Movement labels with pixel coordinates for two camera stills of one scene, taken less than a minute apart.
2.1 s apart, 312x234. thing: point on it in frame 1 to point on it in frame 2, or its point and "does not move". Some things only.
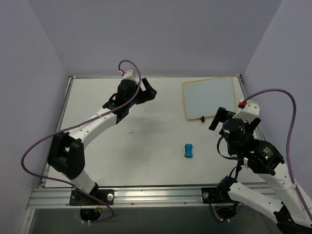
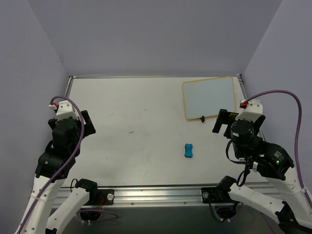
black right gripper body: [222, 117] does not move
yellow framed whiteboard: [204, 97] does not move
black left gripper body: [141, 91] to [87, 122]
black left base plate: [107, 196] does not move
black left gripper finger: [146, 86] to [89, 128]
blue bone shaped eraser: [188, 151] does not move
